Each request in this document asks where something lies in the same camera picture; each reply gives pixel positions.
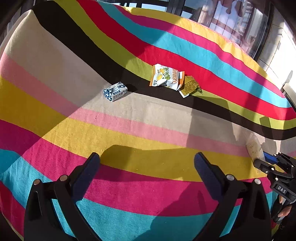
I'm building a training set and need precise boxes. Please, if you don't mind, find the right hand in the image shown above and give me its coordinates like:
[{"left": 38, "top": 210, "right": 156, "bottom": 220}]
[{"left": 277, "top": 196, "right": 292, "bottom": 217}]

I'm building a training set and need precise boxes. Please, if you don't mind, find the striped colourful tablecloth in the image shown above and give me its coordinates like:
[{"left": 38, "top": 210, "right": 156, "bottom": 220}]
[{"left": 1, "top": 1, "right": 295, "bottom": 240}]

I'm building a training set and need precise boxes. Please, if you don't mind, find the blue white candy packet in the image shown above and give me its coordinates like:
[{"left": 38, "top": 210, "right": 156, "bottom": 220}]
[{"left": 103, "top": 82, "right": 127, "bottom": 102}]

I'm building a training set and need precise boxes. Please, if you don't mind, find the green white snack packet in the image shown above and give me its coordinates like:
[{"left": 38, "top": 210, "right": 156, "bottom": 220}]
[{"left": 149, "top": 64, "right": 185, "bottom": 91}]

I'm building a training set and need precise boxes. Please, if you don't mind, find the green pea snack packet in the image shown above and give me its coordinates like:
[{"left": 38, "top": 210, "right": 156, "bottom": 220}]
[{"left": 179, "top": 75, "right": 203, "bottom": 98}]

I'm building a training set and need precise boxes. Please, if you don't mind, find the white cream snack packet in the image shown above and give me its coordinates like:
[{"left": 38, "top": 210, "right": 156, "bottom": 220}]
[{"left": 245, "top": 133, "right": 265, "bottom": 162}]

